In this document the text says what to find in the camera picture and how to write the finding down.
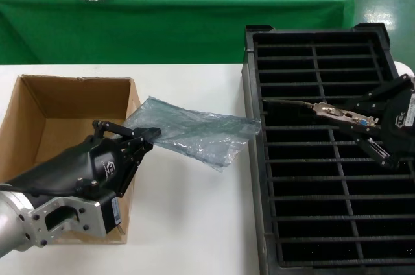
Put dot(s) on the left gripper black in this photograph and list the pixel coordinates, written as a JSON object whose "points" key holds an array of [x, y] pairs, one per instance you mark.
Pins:
{"points": [[107, 164]]}

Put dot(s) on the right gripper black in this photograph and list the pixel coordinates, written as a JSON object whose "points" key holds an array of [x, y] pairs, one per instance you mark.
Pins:
{"points": [[400, 126]]}

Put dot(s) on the graphics card with metal bracket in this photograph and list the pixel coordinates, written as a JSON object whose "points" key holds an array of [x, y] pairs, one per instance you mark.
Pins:
{"points": [[337, 113]]}

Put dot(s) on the translucent grey antistatic bag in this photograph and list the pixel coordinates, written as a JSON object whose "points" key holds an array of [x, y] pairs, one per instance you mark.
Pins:
{"points": [[194, 132]]}

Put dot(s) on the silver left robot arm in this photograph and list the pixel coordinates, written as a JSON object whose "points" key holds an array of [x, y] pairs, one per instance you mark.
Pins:
{"points": [[13, 220]]}

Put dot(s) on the brown cardboard box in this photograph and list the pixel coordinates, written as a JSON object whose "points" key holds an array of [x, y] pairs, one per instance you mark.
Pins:
{"points": [[81, 93]]}

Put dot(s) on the black slotted plastic container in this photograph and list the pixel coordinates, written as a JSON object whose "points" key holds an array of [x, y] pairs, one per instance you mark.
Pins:
{"points": [[253, 93]]}

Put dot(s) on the green tablecloth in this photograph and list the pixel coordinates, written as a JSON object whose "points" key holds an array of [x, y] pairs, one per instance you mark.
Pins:
{"points": [[178, 12]]}

